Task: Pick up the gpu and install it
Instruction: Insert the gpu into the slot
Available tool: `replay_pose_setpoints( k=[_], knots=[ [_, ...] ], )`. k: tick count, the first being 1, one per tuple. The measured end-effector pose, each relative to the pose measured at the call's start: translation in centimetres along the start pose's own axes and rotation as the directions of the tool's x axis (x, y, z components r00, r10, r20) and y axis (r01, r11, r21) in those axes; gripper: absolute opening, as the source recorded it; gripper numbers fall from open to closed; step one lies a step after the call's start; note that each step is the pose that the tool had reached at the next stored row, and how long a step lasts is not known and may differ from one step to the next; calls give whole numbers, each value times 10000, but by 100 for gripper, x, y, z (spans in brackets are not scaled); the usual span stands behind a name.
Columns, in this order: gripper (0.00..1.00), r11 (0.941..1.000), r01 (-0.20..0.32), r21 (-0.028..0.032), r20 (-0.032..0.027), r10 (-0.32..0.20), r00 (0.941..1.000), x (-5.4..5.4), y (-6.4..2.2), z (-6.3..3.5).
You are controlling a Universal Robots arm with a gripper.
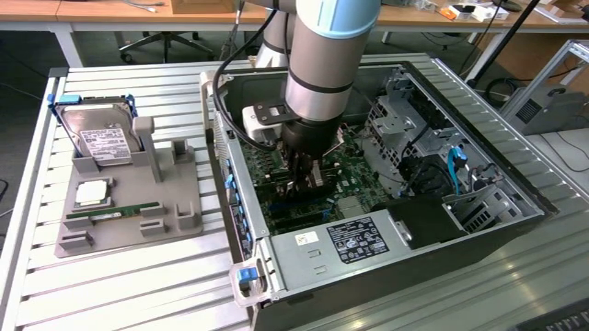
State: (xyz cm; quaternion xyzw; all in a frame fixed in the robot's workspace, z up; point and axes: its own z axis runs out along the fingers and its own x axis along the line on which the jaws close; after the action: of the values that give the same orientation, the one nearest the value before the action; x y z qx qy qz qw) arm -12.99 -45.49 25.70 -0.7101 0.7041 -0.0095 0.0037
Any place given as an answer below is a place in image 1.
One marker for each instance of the grey parts rack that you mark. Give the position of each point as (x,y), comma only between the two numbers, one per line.
(119,193)

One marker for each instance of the orange white box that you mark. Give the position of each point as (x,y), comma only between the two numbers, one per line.
(456,13)

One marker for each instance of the black tripod pole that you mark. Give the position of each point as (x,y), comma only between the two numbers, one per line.
(507,36)

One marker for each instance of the wooden block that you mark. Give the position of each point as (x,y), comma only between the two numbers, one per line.
(571,7)

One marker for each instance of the black keyboard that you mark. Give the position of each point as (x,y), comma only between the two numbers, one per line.
(565,324)

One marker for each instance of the silver drive cage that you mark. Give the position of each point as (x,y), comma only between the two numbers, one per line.
(400,125)

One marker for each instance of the blue disk caddy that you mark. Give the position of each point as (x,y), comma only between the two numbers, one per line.
(69,100)

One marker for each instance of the silver CPU chip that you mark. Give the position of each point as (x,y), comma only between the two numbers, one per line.
(93,192)

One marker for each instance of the aluminium profile frame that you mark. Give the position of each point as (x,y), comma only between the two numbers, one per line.
(552,67)

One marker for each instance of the perforated silver disk bay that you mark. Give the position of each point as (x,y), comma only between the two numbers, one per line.
(488,207)

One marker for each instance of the silver power supply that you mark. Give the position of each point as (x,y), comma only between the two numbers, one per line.
(313,262)

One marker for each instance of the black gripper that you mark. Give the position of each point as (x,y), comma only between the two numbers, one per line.
(309,138)

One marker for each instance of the black stand base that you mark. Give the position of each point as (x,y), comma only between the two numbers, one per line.
(507,4)

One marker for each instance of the graphics card with metal bracket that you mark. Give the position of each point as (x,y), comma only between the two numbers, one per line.
(294,193)

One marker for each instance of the silver chipset heatsink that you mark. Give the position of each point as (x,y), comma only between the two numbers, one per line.
(350,206)

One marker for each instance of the metal socket cover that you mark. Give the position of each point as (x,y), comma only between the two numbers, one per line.
(338,141)

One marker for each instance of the black office chair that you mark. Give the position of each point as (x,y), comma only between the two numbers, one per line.
(166,41)

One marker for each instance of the green RAM stick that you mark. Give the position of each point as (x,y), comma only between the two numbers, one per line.
(115,212)

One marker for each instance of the black expansion slot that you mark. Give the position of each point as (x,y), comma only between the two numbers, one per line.
(301,225)
(300,219)

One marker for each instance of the green motherboard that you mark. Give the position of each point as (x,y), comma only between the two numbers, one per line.
(358,179)

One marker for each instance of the blue case latch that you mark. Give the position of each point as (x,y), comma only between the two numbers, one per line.
(245,276)

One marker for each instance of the black plastic shroud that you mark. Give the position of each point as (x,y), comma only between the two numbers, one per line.
(424,220)

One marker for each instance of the grey wrist camera housing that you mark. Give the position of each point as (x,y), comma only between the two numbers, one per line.
(253,124)

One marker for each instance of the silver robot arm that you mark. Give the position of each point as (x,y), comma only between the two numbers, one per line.
(322,51)

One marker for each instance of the silver hard disk drive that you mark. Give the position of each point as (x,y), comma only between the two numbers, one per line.
(102,138)

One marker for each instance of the black open PC case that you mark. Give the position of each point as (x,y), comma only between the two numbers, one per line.
(414,276)

